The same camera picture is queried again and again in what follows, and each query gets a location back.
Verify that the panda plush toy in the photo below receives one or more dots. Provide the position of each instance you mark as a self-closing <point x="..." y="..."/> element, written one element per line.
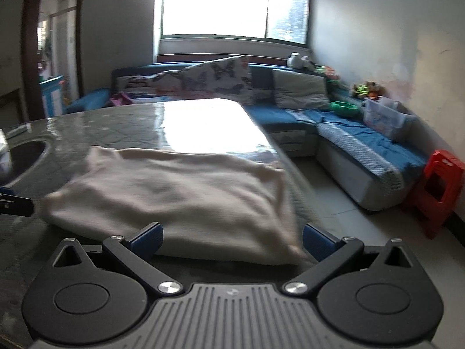
<point x="298" y="60"/>

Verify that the window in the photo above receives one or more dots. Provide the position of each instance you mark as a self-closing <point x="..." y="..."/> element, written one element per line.
<point x="214" y="3"/>

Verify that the green plastic basket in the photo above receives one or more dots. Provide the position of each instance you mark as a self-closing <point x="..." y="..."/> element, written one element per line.
<point x="343" y="108"/>

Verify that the red plastic stool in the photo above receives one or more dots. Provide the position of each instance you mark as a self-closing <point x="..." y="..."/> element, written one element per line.
<point x="441" y="174"/>

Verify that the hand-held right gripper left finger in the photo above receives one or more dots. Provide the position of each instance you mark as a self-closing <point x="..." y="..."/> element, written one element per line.
<point x="149" y="241"/>

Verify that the blue corner sofa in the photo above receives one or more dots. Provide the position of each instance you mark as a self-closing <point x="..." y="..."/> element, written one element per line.
<point x="279" y="120"/>

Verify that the cream fleece garment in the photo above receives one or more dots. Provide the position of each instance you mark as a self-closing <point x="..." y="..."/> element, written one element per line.
<point x="181" y="196"/>

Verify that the colourful plush toy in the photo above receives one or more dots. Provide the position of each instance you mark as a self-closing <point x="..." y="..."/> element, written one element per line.
<point x="327" y="72"/>

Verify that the grey cushion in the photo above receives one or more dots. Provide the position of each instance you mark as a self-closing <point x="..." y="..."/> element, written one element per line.
<point x="299" y="89"/>

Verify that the pink cloth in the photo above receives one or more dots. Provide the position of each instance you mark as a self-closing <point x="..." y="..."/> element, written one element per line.
<point x="121" y="100"/>

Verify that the clear plastic storage box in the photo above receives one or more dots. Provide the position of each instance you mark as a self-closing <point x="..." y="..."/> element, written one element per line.
<point x="385" y="120"/>

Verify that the flat butterfly print cushion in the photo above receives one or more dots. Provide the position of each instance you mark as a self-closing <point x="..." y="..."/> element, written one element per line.
<point x="152" y="80"/>

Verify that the black round induction cooktop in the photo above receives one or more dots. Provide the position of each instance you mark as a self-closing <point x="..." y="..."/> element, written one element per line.
<point x="21" y="160"/>

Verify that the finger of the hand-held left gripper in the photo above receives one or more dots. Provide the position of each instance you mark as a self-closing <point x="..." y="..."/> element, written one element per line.
<point x="16" y="206"/>

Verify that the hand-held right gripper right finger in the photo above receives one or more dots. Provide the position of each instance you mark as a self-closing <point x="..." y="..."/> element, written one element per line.
<point x="318" y="241"/>

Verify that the dark wooden door frame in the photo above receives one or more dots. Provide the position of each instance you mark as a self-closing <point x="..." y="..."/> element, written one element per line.
<point x="29" y="61"/>

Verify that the upright butterfly print cushion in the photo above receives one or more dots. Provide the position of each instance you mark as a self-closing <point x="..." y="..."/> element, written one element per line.
<point x="218" y="76"/>

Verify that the green brown plush toy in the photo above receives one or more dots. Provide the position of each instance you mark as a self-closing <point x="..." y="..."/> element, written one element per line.
<point x="365" y="89"/>

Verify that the grey remote control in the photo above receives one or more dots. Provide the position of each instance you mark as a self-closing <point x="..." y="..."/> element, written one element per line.
<point x="16" y="131"/>

